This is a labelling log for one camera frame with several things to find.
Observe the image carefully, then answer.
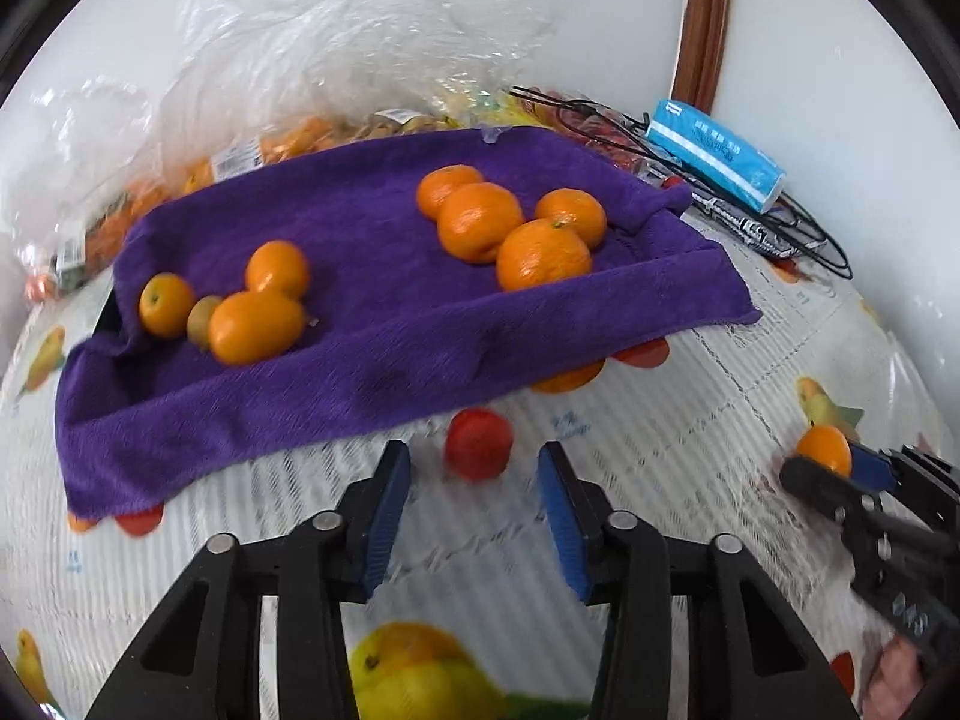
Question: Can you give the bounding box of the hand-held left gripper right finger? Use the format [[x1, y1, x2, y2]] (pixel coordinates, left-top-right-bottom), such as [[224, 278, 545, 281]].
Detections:
[[538, 441, 860, 720]]

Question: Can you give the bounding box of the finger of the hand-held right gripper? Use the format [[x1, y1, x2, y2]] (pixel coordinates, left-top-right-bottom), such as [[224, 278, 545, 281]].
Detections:
[[780, 456, 886, 541], [851, 444, 901, 490]]

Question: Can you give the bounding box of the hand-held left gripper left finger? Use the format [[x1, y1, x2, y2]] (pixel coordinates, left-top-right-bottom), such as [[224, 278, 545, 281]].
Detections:
[[84, 441, 412, 720]]

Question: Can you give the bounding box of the small red fruit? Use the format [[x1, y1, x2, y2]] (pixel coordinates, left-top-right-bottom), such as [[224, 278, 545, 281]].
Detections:
[[444, 409, 515, 481]]

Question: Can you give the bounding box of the large oval kumquat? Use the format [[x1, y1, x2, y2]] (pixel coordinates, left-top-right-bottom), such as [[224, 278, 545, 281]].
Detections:
[[208, 290, 307, 367]]

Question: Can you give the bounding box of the large mandarin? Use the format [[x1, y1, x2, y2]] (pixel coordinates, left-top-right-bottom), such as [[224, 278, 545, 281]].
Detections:
[[496, 217, 594, 293]]

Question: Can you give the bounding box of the small green-brown fruit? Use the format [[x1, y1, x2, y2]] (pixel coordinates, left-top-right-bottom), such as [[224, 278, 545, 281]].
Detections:
[[186, 295, 224, 350]]

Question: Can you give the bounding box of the small mandarin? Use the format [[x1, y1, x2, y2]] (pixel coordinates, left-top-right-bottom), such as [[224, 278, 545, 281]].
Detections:
[[535, 188, 608, 248]]

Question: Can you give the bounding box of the person's right hand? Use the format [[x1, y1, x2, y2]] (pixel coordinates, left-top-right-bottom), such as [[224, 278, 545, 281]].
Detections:
[[861, 634, 925, 720]]

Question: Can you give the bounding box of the fruit-printed lace tablecloth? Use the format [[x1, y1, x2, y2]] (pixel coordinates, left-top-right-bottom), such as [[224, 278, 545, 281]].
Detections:
[[0, 187, 960, 720]]

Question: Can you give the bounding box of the purple towel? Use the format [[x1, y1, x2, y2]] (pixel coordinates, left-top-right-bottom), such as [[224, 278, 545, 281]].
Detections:
[[54, 126, 764, 520]]

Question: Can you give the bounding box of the silver and black metal tool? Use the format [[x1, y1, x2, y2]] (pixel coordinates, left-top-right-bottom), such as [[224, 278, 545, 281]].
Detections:
[[694, 193, 792, 257]]

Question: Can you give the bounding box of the blue tissue packet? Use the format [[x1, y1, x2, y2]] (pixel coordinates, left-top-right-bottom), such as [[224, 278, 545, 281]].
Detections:
[[645, 97, 787, 212]]

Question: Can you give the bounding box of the clear plastic bag of mandarins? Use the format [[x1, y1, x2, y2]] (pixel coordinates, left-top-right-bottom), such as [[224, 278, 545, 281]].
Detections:
[[0, 75, 226, 305]]

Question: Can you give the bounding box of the clear plastic bag of kumquats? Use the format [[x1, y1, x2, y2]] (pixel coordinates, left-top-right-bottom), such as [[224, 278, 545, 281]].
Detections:
[[150, 0, 458, 185]]

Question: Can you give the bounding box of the clear plastic bag of yellowish fruit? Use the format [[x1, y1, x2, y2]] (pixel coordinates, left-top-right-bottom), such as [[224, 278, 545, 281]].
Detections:
[[360, 0, 578, 137]]

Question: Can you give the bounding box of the black wire rack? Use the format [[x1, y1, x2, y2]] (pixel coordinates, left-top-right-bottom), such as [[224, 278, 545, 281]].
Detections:
[[508, 85, 856, 280]]

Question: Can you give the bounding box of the brown wooden frame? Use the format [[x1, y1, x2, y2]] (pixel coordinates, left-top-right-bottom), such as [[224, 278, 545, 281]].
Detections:
[[670, 0, 733, 115]]

